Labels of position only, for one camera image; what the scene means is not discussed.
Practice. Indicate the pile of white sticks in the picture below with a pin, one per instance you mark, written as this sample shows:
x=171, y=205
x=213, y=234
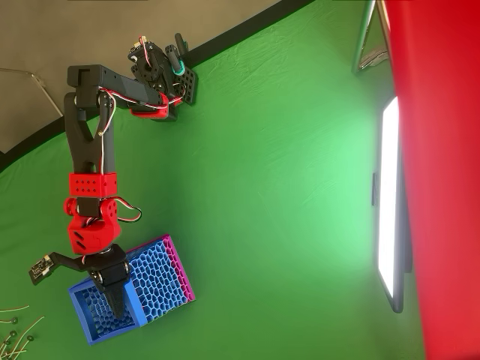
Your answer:
x=15, y=343

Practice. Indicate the green cloth with black border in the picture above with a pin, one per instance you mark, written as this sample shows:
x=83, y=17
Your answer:
x=281, y=150

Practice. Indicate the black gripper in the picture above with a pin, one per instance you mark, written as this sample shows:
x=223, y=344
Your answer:
x=111, y=273

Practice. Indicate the blue and pink lattice box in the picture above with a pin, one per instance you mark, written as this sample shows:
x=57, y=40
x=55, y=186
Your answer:
x=161, y=273

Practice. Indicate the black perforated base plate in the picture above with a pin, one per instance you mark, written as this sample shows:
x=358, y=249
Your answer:
x=188, y=84

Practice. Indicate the bright rectangular light panel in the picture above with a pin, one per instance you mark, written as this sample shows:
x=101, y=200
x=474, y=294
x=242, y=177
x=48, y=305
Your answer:
x=388, y=195

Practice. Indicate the chrome metal stand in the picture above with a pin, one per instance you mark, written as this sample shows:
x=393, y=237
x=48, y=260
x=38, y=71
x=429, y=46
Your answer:
x=362, y=41

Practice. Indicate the small camera on black bracket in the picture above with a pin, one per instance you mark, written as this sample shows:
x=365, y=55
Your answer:
x=40, y=269

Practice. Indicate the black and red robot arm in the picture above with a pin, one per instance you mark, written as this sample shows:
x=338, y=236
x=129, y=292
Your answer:
x=88, y=150

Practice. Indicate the thin grey metal rod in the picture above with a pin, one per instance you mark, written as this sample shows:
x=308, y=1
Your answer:
x=37, y=80

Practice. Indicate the large red blurred object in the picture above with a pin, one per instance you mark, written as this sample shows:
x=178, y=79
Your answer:
x=442, y=168

